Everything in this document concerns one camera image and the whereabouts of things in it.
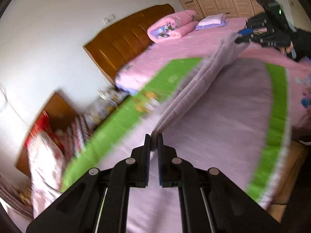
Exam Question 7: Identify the lilac sweatpants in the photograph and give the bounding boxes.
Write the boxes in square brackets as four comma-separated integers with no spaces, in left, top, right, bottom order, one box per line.
[98,35,274,233]

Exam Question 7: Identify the right hand black glove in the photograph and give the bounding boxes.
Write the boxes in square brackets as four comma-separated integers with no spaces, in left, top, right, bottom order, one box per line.
[279,28,310,62]

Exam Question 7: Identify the folded lilac blanket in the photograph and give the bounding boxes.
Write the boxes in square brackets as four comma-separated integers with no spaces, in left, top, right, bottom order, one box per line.
[195,14,227,31]

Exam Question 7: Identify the pink bed sheet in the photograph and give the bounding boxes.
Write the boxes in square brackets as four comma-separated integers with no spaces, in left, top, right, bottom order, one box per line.
[115,18,310,129]

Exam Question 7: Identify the pale pink patterned quilt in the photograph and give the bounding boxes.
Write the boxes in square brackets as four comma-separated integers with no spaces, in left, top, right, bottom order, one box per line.
[27,131,67,218]

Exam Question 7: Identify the rolled pink quilt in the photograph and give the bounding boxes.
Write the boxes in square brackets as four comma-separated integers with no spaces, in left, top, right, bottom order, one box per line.
[147,10,199,43]

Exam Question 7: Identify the plaid pillow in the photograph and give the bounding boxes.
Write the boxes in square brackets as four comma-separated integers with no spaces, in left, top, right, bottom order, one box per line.
[62,115,91,161]

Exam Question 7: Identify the green bed sheet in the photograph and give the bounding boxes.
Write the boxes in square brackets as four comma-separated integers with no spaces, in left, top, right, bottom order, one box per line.
[61,57,291,209]

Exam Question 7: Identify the red pillow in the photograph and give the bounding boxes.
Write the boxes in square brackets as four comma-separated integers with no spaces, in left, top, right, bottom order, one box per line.
[25,111,64,152]

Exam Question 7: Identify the brown wooden headboard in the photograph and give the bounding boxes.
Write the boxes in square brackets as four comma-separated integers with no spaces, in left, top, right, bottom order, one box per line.
[15,91,78,177]
[83,4,175,85]

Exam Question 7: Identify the cluttered nightstand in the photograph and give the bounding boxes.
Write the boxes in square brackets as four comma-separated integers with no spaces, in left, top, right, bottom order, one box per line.
[83,88,129,130]

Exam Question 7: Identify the wall power socket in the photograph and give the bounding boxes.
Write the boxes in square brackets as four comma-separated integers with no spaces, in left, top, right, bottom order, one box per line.
[103,14,115,24]

